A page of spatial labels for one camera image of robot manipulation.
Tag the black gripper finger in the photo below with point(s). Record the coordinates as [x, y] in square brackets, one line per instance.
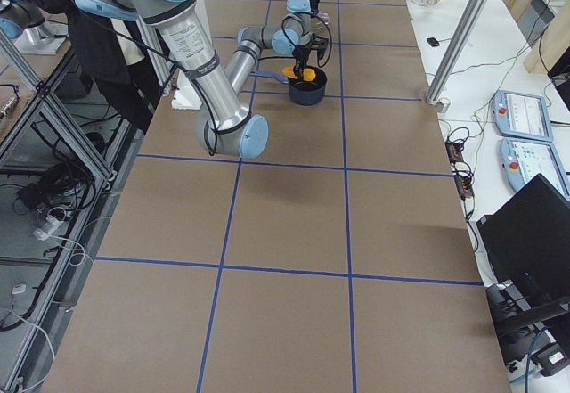
[297, 70]
[305, 73]

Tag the yellow toy corn cob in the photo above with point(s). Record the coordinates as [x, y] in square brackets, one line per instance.
[288, 73]

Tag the glass pot lid purple knob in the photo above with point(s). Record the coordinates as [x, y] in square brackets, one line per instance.
[320, 19]

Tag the black small box on desk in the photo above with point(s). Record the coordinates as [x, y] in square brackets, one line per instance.
[433, 42]

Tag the person in black coat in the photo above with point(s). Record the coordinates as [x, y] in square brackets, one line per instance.
[108, 51]

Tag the black orange power strip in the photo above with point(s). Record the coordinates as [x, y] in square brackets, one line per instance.
[462, 171]

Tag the upper teach pendant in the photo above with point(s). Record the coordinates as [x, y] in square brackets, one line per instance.
[522, 115]

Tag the teach pendant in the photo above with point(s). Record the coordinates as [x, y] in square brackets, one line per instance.
[522, 160]
[522, 115]

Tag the lower teach pendant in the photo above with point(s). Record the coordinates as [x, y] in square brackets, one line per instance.
[522, 160]

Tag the black laptop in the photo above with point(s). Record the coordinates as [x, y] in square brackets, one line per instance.
[528, 237]

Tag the black monitor stand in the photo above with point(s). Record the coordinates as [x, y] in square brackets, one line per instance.
[518, 308]

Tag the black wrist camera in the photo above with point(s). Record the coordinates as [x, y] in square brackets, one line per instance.
[320, 45]

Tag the dark blue saucepan purple handle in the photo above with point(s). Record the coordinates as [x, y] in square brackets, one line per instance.
[300, 92]

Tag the aluminium frame post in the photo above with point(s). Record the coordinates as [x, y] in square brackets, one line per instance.
[459, 38]

